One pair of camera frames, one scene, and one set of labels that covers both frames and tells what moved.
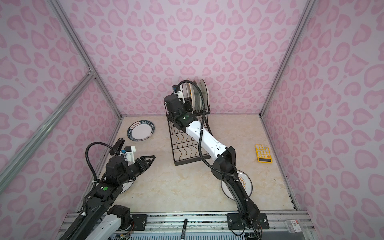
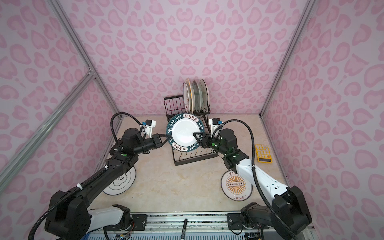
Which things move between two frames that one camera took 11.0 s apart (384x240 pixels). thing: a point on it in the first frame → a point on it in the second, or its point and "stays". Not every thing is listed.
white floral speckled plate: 203,86 stays
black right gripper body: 188,105 → 215,143
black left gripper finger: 147,164 → 167,139
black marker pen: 183,232 stays
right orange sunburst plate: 244,179 stays
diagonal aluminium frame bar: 12,163 stays
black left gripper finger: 143,158 → 168,137
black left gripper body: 134,170 → 149,144
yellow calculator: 263,153 stays
